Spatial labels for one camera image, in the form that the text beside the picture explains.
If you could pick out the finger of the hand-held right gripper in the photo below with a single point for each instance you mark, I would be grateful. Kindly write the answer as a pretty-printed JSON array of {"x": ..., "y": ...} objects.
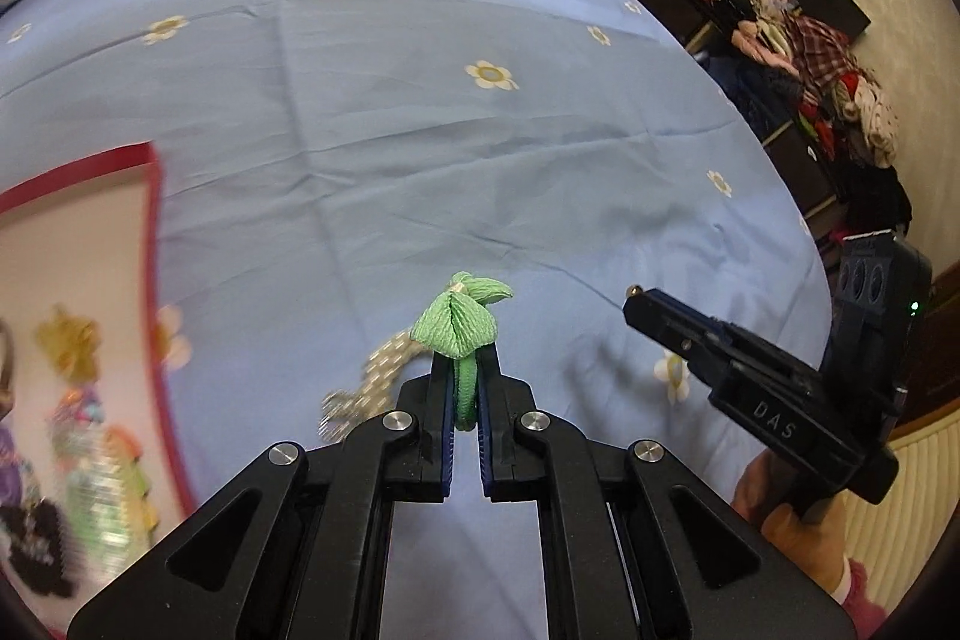
[
  {"x": 667, "y": 329},
  {"x": 750, "y": 347}
]

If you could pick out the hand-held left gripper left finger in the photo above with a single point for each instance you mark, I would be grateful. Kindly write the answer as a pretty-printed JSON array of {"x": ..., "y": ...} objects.
[{"x": 448, "y": 419}]

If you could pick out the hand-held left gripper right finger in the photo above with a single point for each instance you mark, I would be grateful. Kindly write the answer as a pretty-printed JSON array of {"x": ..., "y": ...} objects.
[{"x": 486, "y": 452}]

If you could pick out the clear hair comb pastel flowers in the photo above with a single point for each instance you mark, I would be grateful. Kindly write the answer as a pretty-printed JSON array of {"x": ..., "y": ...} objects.
[{"x": 124, "y": 482}]

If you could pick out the yellow hair claw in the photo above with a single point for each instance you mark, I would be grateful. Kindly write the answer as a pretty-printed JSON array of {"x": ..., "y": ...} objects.
[{"x": 69, "y": 340}]

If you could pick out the red cardboard box lid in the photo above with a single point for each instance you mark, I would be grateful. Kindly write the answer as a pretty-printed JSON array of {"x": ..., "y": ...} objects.
[{"x": 75, "y": 250}]

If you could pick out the black scrunchie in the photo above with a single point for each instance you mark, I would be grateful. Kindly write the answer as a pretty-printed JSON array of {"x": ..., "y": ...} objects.
[{"x": 34, "y": 546}]

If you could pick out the person's right forearm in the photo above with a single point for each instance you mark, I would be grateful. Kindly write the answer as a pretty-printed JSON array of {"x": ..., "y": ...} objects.
[{"x": 859, "y": 599}]

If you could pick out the person's right hand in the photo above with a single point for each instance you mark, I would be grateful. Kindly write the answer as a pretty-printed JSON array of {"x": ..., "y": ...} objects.
[{"x": 795, "y": 550}]

